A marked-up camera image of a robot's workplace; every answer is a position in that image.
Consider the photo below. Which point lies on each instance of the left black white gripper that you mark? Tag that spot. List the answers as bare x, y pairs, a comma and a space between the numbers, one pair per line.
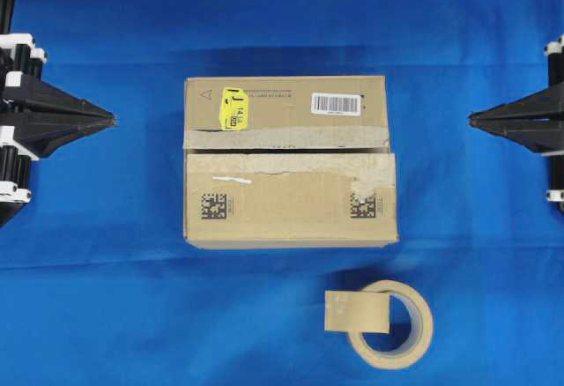
31, 136

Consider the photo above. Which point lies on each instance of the beige packing tape roll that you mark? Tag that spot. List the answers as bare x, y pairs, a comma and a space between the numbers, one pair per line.
418, 340

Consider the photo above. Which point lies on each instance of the blue table cloth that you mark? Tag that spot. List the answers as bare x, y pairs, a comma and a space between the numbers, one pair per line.
99, 287

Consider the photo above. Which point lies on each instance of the brown cardboard box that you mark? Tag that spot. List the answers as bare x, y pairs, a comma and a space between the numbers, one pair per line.
288, 163

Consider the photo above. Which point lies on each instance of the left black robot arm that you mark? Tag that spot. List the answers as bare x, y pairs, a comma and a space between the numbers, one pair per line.
37, 118

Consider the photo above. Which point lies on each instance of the cut brown tape strip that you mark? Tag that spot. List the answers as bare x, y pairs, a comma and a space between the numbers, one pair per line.
357, 312

